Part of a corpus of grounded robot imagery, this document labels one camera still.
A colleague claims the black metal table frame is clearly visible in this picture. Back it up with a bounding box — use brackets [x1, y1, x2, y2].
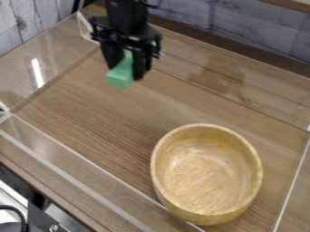
[0, 164, 73, 232]

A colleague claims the wooden bowl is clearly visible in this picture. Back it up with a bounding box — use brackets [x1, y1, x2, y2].
[149, 123, 264, 226]

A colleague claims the clear acrylic corner bracket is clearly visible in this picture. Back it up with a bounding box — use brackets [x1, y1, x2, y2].
[76, 11, 96, 43]

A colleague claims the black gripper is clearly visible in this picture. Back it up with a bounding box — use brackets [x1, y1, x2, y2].
[86, 0, 161, 81]

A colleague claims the black cable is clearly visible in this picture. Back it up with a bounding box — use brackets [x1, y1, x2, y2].
[0, 205, 29, 232]

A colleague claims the green rectangular block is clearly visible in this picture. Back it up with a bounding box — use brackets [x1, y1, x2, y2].
[106, 52, 133, 88]

